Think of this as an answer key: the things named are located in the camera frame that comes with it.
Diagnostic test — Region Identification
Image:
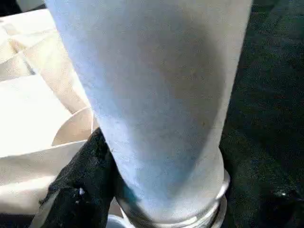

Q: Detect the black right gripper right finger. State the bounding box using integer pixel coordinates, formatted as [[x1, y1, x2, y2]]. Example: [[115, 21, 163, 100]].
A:
[[247, 183, 304, 228]]

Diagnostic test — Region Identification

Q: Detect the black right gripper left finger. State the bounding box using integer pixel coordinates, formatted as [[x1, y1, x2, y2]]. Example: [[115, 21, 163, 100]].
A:
[[29, 127, 118, 228]]

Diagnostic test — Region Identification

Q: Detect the white plastic table top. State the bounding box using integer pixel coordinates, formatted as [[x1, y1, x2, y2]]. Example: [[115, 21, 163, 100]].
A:
[[0, 9, 117, 221]]

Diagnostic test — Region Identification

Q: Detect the white plastic table leg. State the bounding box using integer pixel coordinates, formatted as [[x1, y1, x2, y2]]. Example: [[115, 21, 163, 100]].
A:
[[45, 0, 253, 228]]

